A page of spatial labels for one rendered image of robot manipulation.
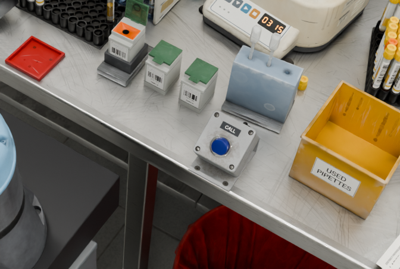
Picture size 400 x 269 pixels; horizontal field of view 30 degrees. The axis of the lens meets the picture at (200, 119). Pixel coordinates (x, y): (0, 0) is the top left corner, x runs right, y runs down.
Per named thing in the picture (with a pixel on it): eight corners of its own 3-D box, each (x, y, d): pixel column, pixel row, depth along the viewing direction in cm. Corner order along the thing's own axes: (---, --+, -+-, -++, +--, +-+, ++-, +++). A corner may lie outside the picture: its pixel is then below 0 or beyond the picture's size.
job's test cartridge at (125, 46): (108, 61, 120) (108, 33, 115) (123, 43, 123) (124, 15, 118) (129, 71, 119) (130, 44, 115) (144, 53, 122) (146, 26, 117)
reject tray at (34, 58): (5, 63, 120) (4, 59, 119) (31, 38, 124) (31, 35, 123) (38, 81, 118) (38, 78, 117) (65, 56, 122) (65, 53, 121)
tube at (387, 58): (368, 87, 124) (387, 41, 116) (378, 91, 124) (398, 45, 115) (365, 94, 123) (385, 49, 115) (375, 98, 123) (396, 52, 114)
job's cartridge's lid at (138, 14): (126, -7, 115) (128, -9, 115) (124, 17, 118) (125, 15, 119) (148, 3, 114) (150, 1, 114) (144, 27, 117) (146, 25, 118)
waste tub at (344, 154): (286, 175, 112) (300, 135, 104) (325, 119, 119) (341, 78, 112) (366, 222, 108) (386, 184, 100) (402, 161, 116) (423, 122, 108)
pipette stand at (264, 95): (220, 110, 118) (229, 68, 111) (237, 81, 123) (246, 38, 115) (279, 134, 117) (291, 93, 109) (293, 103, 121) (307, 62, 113)
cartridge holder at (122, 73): (96, 74, 120) (96, 58, 118) (126, 40, 126) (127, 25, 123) (125, 87, 119) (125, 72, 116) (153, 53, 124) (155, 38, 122)
